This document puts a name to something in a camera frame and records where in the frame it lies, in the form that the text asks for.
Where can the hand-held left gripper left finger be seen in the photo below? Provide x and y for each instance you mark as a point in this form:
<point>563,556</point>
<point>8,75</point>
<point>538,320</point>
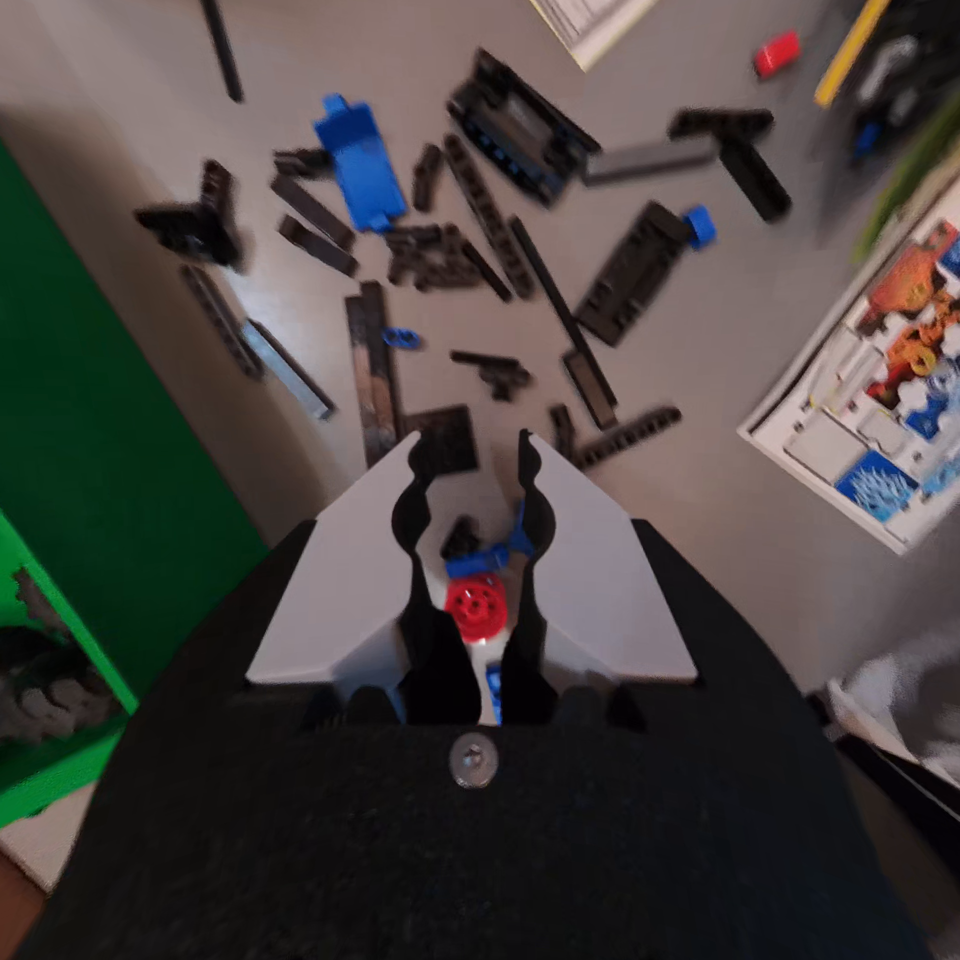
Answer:
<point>330,600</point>

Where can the red lego wheel hub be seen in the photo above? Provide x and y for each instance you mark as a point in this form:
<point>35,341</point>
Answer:
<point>474,607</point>

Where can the lego instruction booklet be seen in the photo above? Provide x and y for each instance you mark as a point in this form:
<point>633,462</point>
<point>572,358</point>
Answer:
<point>592,30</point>

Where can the green plastic bin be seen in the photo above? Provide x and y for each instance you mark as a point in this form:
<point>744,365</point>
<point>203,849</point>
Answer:
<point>97,412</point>

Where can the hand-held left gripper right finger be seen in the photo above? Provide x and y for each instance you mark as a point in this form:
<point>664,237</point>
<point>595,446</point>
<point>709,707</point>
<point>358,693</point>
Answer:
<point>607,600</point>

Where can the red lego brick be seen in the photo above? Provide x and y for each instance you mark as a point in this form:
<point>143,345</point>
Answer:
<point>776,54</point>

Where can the lego sticker sheet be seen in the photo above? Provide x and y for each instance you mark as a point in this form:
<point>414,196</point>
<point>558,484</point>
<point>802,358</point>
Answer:
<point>862,420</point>

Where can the blue lego bush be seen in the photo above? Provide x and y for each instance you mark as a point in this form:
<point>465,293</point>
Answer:
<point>700,226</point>

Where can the long black lego axle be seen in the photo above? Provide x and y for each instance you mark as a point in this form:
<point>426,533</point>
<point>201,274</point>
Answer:
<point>223,52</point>

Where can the grey lego beam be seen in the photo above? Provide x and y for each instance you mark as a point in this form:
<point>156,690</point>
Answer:
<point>645,161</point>

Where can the black lego tyres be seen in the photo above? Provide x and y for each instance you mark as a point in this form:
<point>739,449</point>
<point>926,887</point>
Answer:
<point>45,690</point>

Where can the blue lego panel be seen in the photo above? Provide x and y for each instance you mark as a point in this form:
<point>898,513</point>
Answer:
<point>364,169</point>

